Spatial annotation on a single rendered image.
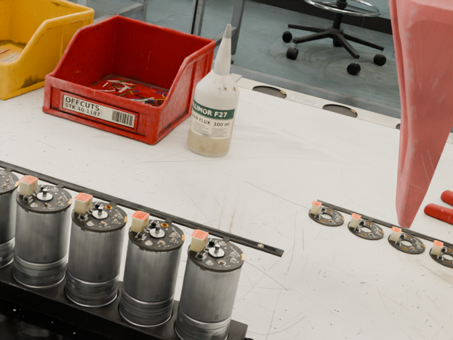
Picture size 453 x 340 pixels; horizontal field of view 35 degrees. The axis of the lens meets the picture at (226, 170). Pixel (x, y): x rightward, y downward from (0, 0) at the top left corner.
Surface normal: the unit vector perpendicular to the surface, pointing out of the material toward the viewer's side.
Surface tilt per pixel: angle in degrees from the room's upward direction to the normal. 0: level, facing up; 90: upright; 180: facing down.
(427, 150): 111
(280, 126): 0
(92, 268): 90
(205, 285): 90
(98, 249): 90
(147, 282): 90
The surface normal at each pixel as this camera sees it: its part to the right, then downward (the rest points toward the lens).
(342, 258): 0.17, -0.89
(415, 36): -0.19, 0.70
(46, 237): 0.33, 0.46
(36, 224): -0.01, 0.43
